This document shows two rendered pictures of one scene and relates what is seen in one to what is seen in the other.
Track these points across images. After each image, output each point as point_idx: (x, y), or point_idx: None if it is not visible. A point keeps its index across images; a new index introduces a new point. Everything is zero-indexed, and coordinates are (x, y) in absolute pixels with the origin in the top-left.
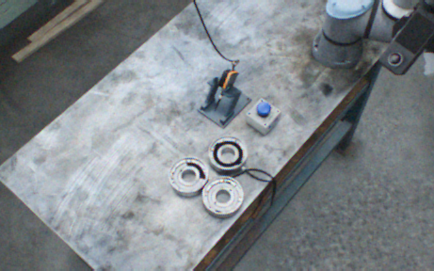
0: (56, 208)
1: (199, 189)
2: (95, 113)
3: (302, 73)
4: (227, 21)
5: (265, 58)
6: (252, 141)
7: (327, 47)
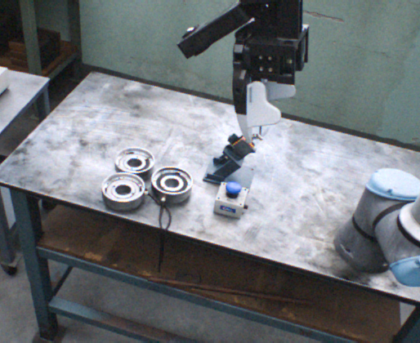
0: (74, 105)
1: (122, 170)
2: (171, 103)
3: (309, 225)
4: (326, 155)
5: (305, 191)
6: (200, 204)
7: (347, 222)
